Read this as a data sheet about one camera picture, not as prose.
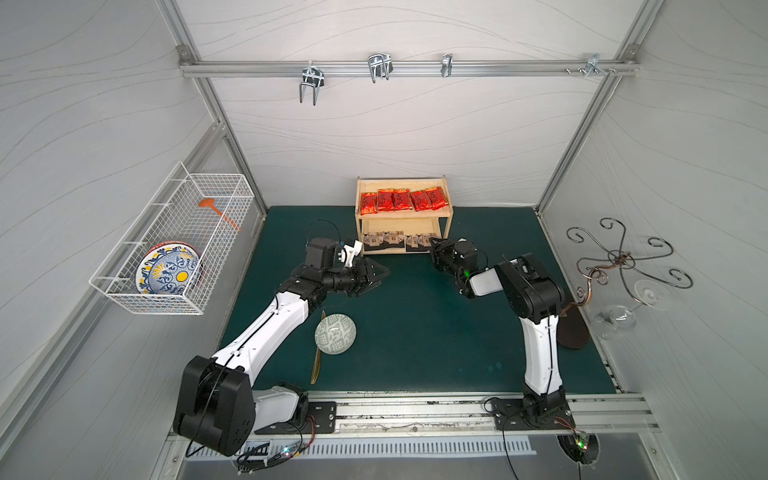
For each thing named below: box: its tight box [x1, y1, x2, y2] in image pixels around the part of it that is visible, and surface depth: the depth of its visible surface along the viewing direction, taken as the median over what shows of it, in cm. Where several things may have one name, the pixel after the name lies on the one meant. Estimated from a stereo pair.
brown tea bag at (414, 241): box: [405, 233, 424, 248], surface depth 110 cm
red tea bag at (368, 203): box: [360, 192, 378, 215], surface depth 91 cm
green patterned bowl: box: [314, 313, 357, 355], surface depth 88 cm
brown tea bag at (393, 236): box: [383, 230, 405, 244], surface depth 111 cm
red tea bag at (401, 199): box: [391, 188, 413, 211], surface depth 95 cm
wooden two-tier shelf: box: [355, 175, 454, 255], surface depth 100 cm
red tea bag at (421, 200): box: [410, 190, 433, 212], surface depth 94 cm
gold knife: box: [311, 310, 326, 385], surface depth 84 cm
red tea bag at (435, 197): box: [426, 186, 449, 211], surface depth 95 cm
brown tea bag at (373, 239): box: [362, 231, 385, 247], surface depth 110 cm
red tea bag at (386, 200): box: [377, 188, 396, 211], surface depth 95 cm
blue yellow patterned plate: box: [135, 241, 203, 295], surface depth 62 cm
